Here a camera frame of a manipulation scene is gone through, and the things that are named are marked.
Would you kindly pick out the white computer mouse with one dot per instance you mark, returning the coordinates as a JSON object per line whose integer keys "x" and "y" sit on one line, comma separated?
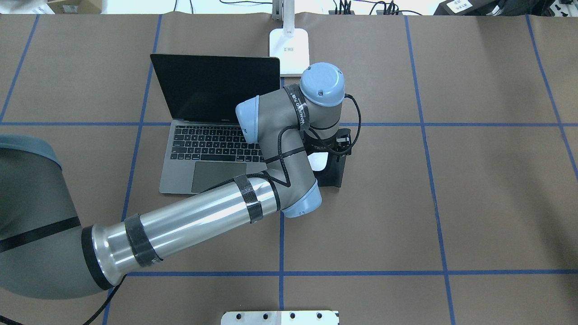
{"x": 318, "y": 161}

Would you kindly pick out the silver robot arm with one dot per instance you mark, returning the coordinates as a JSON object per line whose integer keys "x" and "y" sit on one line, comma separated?
{"x": 47, "y": 254}

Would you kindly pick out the black box with white label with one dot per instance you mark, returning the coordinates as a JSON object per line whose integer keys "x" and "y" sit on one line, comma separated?
{"x": 466, "y": 7}

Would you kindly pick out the white desk lamp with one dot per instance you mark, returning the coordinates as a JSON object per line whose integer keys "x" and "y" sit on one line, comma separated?
{"x": 288, "y": 43}

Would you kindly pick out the white pedestal column base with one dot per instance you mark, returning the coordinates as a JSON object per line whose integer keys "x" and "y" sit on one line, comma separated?
{"x": 299, "y": 317}

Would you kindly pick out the black mouse pad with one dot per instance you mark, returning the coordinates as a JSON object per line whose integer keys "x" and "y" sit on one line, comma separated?
{"x": 332, "y": 175}

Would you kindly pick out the cardboard box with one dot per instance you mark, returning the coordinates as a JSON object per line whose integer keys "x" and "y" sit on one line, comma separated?
{"x": 76, "y": 6}

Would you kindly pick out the grey laptop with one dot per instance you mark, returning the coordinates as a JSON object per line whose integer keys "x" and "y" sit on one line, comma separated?
{"x": 206, "y": 145}

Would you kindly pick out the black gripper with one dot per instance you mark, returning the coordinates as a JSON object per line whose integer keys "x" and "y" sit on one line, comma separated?
{"x": 321, "y": 145}

